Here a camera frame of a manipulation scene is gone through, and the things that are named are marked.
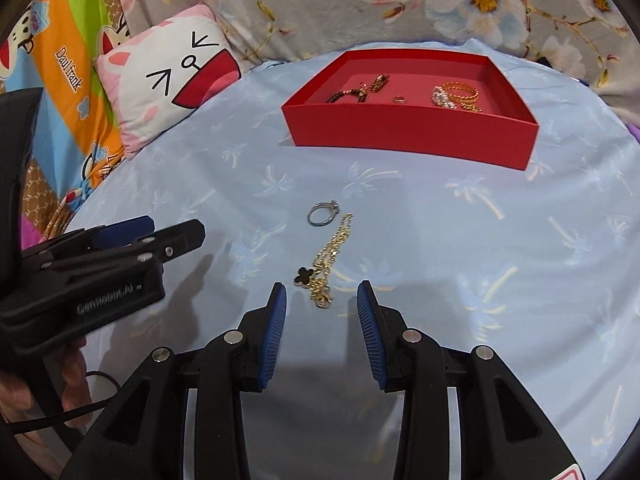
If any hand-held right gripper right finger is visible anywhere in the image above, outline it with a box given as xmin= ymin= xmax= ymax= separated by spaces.
xmin=356 ymin=280 xmax=581 ymax=480

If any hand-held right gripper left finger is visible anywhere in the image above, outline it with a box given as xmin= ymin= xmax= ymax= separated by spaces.
xmin=60 ymin=282 xmax=288 ymax=480

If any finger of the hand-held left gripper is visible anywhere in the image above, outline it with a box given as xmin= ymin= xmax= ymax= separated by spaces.
xmin=40 ymin=219 xmax=207 ymax=286
xmin=22 ymin=216 xmax=155 ymax=261

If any gold chain with clover pendant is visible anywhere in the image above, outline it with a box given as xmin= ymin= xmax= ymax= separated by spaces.
xmin=292 ymin=212 xmax=355 ymax=311

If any silver ring with stone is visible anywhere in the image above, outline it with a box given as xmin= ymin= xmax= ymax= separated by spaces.
xmin=307 ymin=201 xmax=342 ymax=227

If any red cardboard box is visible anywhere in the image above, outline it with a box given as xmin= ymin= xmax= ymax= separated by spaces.
xmin=281 ymin=50 xmax=541 ymax=171

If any dark bead bracelet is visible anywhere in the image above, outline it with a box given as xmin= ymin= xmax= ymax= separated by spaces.
xmin=327 ymin=87 xmax=369 ymax=105

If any pearl bracelet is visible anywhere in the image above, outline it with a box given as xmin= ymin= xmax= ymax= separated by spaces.
xmin=432 ymin=85 xmax=458 ymax=111

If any gold braided bracelet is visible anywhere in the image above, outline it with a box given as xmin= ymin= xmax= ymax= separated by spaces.
xmin=440 ymin=81 xmax=485 ymax=113

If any person's left hand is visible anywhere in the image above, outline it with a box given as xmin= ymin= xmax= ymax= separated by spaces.
xmin=0 ymin=332 xmax=90 ymax=456

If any light blue palm-print bedsheet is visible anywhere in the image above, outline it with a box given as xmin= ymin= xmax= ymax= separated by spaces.
xmin=65 ymin=37 xmax=640 ymax=480

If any cat face pillow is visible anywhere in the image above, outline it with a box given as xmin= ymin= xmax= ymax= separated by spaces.
xmin=95 ymin=2 xmax=243 ymax=161

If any colourful cartoon blanket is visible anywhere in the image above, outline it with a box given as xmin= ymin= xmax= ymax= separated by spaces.
xmin=0 ymin=0 xmax=132 ymax=241

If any grey floral blanket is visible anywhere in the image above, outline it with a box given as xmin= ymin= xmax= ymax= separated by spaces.
xmin=80 ymin=0 xmax=640 ymax=126

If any black cable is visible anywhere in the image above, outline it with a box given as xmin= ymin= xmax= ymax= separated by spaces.
xmin=7 ymin=370 xmax=122 ymax=433

